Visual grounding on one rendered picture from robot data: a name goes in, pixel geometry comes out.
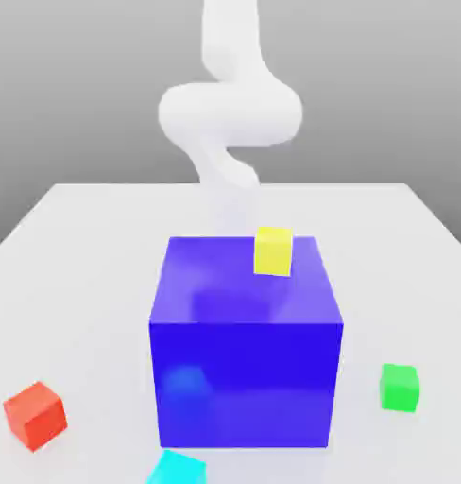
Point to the small cyan cube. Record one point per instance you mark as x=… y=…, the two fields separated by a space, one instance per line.
x=175 y=470

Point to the small green cube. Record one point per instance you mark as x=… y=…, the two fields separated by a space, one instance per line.
x=399 y=387

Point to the large blue box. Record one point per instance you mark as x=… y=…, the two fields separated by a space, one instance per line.
x=245 y=378

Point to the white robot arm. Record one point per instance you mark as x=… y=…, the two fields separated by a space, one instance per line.
x=230 y=113

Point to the small yellow cube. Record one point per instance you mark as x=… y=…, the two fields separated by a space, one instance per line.
x=273 y=251

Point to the small red cube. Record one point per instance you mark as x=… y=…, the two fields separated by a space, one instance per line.
x=36 y=416

